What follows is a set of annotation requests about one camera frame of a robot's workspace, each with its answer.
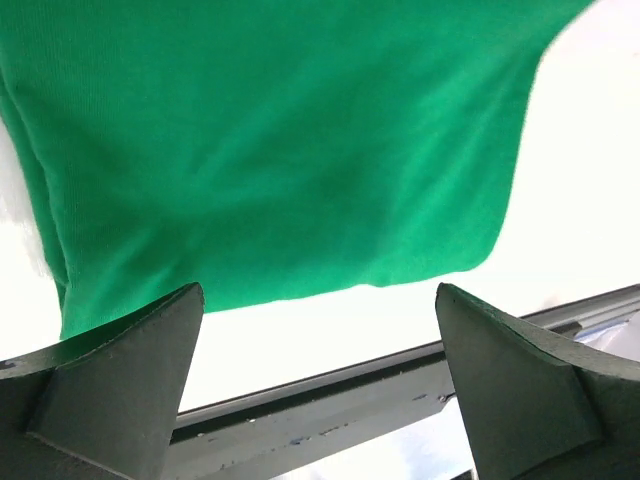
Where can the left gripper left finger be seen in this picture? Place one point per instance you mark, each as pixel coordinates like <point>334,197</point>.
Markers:
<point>103,404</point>

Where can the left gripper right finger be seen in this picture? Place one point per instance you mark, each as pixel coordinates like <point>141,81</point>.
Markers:
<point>535,404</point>

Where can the green polo shirt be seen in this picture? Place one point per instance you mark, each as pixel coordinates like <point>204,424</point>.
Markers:
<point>266,150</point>

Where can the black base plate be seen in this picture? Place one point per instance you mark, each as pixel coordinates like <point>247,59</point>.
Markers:
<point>272,432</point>

